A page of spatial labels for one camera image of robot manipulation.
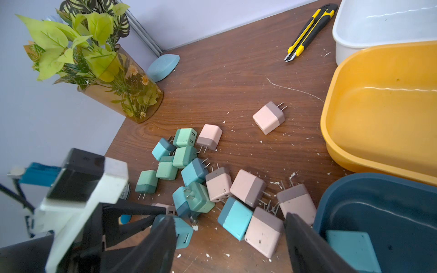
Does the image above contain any pink plug right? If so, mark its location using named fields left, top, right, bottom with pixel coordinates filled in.
left=277, top=184, right=316, bottom=226

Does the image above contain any light blue oval object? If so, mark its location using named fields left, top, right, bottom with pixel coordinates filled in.
left=147, top=54, right=180, bottom=83

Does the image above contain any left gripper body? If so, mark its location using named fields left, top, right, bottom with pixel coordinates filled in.
left=0, top=199, right=168, bottom=273

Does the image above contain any pink plug centre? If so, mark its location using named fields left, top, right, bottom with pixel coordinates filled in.
left=230, top=169, right=267, bottom=208

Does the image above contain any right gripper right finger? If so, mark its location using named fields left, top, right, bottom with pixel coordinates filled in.
left=285, top=213, right=355, bottom=273

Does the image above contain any yellow storage box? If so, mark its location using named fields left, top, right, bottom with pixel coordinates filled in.
left=320, top=41, right=437, bottom=185

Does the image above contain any white storage box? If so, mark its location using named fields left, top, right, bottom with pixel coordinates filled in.
left=332, top=0, right=437, bottom=65

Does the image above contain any pink plug upper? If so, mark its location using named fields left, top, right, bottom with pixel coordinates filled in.
left=196, top=124, right=223, bottom=151

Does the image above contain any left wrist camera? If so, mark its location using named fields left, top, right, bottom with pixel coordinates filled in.
left=1, top=148, right=129, bottom=273

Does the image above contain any green plug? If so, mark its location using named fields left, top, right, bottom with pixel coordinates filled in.
left=135, top=170, right=158, bottom=195
left=173, top=128, right=198, bottom=148

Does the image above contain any artificial plant in amber vase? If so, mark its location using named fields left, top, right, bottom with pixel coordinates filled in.
left=20, top=1, right=164, bottom=124

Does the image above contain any green plug upper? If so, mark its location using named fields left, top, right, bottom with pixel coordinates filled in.
left=173, top=128, right=198, bottom=148

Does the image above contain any lone pink plug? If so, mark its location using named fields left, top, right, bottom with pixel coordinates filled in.
left=253, top=101, right=287, bottom=135

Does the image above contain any green plug far left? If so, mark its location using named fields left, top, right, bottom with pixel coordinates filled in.
left=135, top=170, right=158, bottom=195

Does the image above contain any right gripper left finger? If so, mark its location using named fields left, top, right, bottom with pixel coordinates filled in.
left=99, top=216, right=176, bottom=273

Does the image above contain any teal plug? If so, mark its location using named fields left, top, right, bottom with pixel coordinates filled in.
left=325, top=230, right=382, bottom=273
left=217, top=197, right=253, bottom=241
left=151, top=138, right=176, bottom=162

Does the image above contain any dark teal storage box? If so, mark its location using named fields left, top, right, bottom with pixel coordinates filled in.
left=313, top=173, right=437, bottom=273

